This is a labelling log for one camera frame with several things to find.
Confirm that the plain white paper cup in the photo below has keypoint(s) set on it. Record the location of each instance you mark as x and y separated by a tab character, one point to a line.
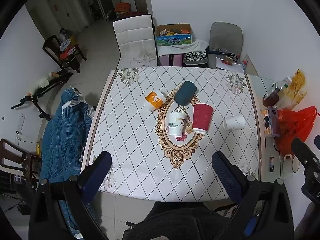
233	123

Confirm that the white mug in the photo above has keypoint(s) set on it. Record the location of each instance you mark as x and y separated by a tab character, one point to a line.
290	163

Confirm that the cardboard box with blue print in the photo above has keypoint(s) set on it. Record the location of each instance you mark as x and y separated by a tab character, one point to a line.
173	40

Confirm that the black exercise stand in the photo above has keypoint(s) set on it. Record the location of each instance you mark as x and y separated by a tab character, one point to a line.
35	100

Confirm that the red ribbed paper cup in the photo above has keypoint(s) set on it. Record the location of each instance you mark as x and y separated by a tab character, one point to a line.
202	118

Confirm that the black white patterned bag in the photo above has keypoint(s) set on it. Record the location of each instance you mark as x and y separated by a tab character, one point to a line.
195	58

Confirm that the pile of clothes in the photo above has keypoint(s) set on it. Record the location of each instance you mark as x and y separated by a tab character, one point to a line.
67	47

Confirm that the dark wooden chair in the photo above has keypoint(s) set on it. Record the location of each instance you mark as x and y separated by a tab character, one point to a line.
50	45

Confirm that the glass side table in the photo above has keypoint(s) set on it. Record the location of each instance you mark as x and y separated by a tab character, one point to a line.
260	85

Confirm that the white papers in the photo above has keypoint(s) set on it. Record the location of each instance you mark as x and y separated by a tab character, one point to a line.
231	67

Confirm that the clear plastic bottle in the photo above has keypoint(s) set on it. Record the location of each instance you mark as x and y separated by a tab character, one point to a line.
283	83

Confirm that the pink suitcase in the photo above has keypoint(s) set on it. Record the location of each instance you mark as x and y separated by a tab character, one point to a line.
170	60

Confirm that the white printed paper cup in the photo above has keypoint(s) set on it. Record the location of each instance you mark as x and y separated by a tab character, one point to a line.
176	125

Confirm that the orange box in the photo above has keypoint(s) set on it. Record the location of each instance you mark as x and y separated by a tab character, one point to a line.
122	7

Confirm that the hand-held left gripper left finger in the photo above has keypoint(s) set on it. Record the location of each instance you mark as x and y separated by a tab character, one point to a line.
98	172

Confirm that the yellow plastic bag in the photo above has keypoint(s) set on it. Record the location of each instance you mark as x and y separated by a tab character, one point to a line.
296	90

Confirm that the white padded chair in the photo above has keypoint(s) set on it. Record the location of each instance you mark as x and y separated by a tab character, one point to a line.
133	37

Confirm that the black folding umbrella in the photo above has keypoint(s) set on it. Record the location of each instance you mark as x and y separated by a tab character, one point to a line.
221	53

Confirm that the red plastic bag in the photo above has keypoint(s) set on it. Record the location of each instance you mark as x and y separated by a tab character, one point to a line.
295	125

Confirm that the brown jar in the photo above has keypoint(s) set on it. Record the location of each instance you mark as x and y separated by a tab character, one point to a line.
271	98

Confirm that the blue quilted blanket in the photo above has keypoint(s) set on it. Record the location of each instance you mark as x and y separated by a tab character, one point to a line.
62	140

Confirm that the purple phone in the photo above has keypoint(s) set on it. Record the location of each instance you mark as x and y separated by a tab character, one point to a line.
274	122

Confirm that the dark teal cup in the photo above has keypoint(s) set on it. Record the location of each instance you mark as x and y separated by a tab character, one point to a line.
185	92

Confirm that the white door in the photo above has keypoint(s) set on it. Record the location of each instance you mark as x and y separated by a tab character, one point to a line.
67	12

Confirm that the orange paper cup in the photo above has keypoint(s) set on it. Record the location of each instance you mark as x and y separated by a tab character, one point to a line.
155	100

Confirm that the diamond pattern tablecloth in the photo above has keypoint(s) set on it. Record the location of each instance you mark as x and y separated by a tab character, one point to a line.
130	140

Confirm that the orange snack packet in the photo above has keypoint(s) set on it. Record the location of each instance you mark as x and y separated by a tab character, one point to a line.
265	122

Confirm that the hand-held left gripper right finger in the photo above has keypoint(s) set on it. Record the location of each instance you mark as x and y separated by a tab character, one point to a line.
226	177

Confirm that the grey padded chair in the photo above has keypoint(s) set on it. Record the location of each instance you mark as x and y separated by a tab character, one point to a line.
225	36

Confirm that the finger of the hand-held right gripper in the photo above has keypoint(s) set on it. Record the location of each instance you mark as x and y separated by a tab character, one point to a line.
303	151

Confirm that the brown wooden chair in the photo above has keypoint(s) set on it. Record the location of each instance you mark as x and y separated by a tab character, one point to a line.
15	155

